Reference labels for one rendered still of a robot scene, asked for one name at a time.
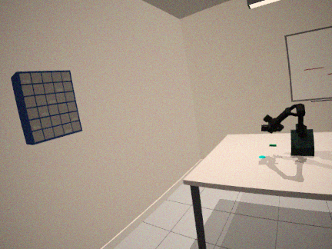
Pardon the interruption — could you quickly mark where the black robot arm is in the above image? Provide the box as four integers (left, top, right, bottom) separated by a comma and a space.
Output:
261, 104, 307, 139

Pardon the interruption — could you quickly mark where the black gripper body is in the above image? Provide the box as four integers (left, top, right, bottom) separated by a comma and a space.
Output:
264, 115, 284, 131

